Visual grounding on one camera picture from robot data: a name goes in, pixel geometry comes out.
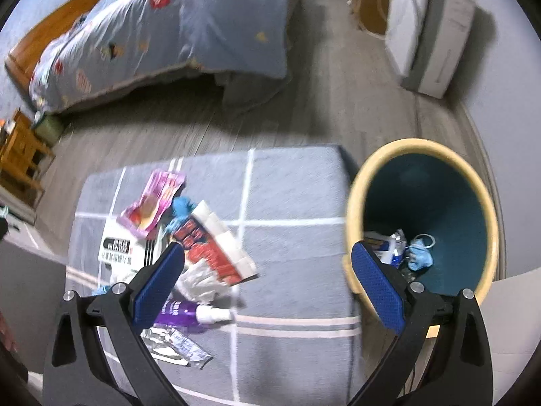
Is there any wooden bed frame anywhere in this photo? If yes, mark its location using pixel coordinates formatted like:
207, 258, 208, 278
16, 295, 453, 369
4, 0, 127, 89

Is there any crumpled silver wrapper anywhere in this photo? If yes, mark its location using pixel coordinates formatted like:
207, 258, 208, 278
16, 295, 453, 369
391, 228, 410, 268

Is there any wooden chair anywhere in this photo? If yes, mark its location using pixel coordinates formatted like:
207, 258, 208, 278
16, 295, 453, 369
0, 108, 57, 208

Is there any pink snack packet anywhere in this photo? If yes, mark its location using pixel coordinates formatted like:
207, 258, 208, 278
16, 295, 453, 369
116, 169, 187, 241

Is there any white tissue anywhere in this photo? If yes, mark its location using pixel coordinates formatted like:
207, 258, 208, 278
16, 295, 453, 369
173, 260, 246, 309

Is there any white appliance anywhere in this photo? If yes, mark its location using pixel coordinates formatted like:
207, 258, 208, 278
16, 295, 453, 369
384, 0, 480, 98

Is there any green box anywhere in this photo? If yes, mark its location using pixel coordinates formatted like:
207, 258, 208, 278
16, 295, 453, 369
34, 112, 70, 144

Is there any wooden cabinet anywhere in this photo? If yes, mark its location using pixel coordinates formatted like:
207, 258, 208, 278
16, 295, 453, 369
349, 0, 394, 37

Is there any purple bottle with white cap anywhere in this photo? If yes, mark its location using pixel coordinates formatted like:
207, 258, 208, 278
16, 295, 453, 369
150, 298, 233, 328

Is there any grey checked cushion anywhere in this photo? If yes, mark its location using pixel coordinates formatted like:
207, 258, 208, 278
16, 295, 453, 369
65, 144, 366, 406

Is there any yellow bin with teal inside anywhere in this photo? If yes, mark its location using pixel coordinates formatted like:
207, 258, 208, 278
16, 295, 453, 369
343, 137, 500, 339

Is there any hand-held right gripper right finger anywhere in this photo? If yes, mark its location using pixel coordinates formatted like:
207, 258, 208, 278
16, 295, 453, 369
347, 240, 495, 406

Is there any red and white packet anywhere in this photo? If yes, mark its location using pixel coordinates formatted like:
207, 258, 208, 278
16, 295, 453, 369
171, 200, 259, 288

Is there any silver foil sachet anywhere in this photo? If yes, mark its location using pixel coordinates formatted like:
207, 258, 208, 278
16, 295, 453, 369
167, 328, 213, 368

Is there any white box with black label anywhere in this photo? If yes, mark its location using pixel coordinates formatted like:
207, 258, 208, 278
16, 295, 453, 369
98, 220, 170, 275

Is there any blue face mask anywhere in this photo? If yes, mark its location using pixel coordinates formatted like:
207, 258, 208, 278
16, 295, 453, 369
406, 234, 436, 271

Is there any crumpled clear wrapper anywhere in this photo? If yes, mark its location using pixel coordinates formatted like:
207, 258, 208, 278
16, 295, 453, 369
140, 325, 187, 364

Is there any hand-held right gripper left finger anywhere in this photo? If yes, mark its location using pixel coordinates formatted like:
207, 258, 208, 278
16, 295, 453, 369
42, 241, 191, 406

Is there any bed with grey-blue quilt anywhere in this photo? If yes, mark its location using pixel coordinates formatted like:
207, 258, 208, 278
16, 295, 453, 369
29, 0, 307, 115

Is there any white and blue packet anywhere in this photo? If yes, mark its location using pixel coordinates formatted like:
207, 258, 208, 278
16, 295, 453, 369
363, 230, 394, 265

